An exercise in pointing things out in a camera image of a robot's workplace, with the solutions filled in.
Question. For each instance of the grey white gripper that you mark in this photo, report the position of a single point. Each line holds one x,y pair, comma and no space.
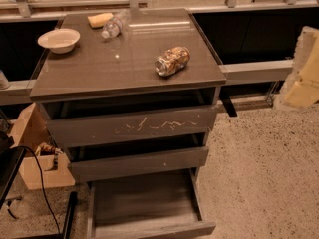
303,76

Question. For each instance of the grey drawer cabinet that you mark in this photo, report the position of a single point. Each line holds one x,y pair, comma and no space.
101,78

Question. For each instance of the bottom grey drawer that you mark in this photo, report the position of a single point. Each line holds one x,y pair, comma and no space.
163,205

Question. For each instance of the grey drawer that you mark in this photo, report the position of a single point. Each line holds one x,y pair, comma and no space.
131,126
116,167
163,205

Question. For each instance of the top grey drawer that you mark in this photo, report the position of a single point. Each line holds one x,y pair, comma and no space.
131,126

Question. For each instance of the middle grey drawer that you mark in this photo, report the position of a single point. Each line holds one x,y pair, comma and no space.
116,167

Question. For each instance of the clear plastic water bottle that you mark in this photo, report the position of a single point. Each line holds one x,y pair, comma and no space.
115,26

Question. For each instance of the yellow sponge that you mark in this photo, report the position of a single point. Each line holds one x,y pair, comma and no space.
98,21

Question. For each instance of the white bowl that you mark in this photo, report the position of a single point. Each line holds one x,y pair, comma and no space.
59,41

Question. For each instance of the black floor stand bar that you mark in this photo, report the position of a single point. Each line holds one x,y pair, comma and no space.
72,203

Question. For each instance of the cardboard box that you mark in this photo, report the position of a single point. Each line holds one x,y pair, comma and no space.
48,164

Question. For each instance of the black equipment at left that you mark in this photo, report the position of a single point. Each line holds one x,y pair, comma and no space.
10,160

